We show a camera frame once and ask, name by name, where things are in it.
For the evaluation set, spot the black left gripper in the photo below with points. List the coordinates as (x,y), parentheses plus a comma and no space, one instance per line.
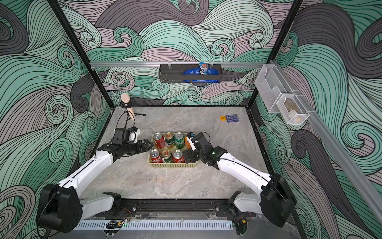
(141,149)

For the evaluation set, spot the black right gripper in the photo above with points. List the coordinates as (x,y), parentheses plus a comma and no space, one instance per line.
(194,157)

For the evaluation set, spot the green sprite can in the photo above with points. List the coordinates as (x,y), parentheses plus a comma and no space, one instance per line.
(179,140)

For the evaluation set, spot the green gold-top tea can back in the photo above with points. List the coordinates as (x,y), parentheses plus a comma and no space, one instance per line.
(169,140)

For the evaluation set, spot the green gold-top tea can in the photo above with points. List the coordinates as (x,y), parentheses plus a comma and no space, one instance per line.
(169,140)
(167,156)

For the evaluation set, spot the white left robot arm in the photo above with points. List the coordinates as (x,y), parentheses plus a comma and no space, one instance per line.
(61,206)

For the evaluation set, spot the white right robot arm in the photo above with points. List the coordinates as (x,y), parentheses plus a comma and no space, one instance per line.
(272,196)

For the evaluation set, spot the light green plastic basket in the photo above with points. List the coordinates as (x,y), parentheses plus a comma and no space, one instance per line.
(168,165)

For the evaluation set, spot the red cola can front right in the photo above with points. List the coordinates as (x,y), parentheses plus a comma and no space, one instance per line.
(178,156)

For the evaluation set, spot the red cola can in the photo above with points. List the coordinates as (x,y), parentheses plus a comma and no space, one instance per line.
(155,156)
(178,156)
(159,140)

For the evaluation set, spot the red cola can front left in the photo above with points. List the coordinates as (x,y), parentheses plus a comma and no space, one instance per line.
(155,156)

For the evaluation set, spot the red cola can back left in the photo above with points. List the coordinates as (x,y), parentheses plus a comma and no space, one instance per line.
(159,140)

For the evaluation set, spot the green gold-top tea can front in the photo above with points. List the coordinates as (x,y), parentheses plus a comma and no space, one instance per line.
(167,156)

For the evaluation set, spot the black tripod microphone stand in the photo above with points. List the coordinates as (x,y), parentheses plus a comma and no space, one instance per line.
(128,117)

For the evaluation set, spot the beige foam microphone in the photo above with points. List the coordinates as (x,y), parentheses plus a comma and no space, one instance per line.
(127,103)

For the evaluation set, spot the blue playing card box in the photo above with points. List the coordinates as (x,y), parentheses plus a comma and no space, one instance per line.
(232,118)

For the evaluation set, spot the blue snack bag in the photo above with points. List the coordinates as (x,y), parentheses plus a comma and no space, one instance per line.
(197,71)

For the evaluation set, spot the small candy packet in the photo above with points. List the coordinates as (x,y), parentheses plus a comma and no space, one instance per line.
(203,68)

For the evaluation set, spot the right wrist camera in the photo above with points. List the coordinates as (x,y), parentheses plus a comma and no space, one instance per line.
(198,141)

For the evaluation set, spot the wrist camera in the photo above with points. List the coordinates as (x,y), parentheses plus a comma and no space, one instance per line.
(198,141)
(125,135)

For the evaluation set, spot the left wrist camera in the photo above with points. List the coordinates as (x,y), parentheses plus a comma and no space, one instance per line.
(125,135)

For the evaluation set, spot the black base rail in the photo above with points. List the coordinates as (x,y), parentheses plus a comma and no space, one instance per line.
(219,207)

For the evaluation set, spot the black wall shelf basket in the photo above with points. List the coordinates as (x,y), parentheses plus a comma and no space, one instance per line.
(175,73)

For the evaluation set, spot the white slotted cable duct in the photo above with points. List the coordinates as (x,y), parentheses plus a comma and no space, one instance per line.
(156,225)

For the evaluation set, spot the aluminium rail back wall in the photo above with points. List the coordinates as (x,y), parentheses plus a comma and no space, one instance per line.
(150,64)

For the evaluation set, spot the black corner frame post left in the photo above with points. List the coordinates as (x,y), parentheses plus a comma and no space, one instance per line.
(77,46)

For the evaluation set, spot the black corner frame post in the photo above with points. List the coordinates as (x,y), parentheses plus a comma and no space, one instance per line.
(286,24)
(77,46)

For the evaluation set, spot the clear plastic wall bin large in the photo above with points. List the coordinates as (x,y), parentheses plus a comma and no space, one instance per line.
(271,85)

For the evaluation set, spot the clear plastic wall bin small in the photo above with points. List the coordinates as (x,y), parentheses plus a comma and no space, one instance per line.
(292,110)

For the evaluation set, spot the black corner frame post right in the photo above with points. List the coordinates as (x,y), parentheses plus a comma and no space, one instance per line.
(286,24)

